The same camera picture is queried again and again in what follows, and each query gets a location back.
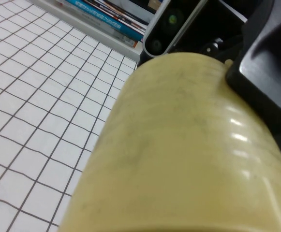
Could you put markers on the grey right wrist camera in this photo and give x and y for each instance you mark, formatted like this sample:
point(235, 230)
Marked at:
point(171, 26)

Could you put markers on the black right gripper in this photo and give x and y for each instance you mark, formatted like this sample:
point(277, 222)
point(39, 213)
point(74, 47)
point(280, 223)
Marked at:
point(217, 21)

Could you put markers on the stack of books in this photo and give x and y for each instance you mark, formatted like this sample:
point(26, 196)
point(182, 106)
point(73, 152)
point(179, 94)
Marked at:
point(106, 20)

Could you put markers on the dark red spine book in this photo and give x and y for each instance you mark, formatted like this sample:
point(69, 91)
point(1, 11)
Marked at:
point(123, 13)

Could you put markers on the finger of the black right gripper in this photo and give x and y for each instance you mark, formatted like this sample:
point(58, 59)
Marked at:
point(146, 58)

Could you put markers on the white book shelf board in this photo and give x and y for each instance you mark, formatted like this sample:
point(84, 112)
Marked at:
point(89, 36)

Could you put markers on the white black-checked tablecloth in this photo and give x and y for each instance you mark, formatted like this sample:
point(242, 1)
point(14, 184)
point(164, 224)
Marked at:
point(46, 96)

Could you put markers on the yellow plastic cup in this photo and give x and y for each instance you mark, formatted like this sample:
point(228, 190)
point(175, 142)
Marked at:
point(179, 149)

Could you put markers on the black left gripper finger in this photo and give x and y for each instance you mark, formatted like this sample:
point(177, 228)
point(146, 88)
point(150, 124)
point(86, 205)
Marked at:
point(268, 72)

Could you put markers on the brown cardboard box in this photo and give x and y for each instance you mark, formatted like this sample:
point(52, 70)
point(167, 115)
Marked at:
point(156, 3)

